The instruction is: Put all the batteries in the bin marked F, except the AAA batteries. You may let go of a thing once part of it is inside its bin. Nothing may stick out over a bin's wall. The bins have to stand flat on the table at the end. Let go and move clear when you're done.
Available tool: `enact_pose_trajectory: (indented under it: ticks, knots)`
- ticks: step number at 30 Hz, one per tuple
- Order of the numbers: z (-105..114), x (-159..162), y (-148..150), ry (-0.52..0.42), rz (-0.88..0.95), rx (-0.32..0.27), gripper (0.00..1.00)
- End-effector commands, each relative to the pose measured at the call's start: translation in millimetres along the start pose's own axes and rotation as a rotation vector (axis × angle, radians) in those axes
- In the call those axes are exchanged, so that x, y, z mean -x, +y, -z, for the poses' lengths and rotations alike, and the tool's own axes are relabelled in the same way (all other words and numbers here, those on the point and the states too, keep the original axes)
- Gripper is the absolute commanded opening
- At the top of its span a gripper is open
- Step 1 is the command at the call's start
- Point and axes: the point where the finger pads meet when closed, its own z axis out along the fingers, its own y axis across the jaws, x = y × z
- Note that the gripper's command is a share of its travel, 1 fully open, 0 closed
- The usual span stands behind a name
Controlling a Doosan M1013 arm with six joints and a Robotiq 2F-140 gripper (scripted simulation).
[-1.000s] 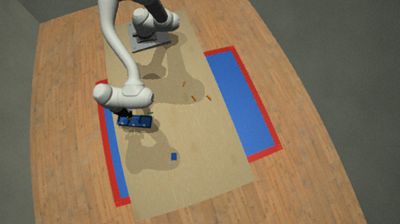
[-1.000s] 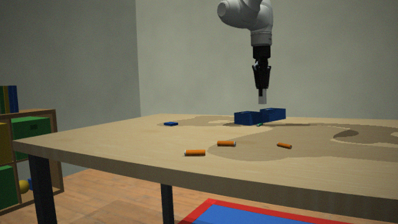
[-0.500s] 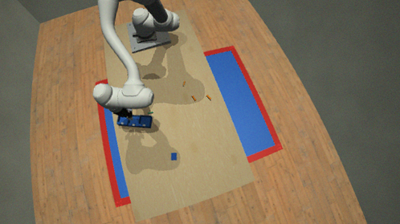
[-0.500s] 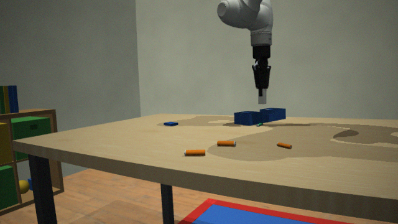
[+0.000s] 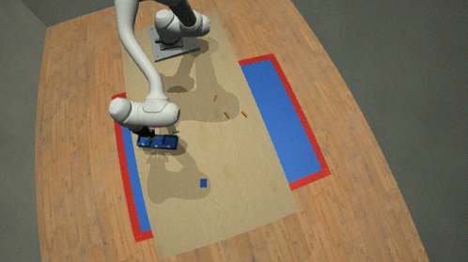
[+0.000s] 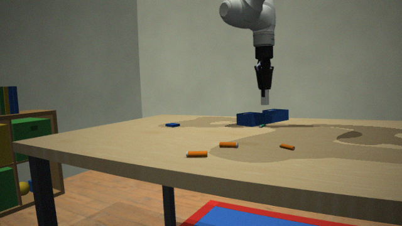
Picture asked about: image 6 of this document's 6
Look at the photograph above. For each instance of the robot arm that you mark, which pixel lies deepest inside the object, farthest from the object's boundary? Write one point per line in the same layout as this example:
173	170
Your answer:
257	15

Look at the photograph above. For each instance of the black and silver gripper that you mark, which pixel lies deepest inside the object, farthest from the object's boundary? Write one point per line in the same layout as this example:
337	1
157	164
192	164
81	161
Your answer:
264	71

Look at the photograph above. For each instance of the blue three-compartment bin rack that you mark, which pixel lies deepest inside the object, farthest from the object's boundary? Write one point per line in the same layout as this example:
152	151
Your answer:
252	119

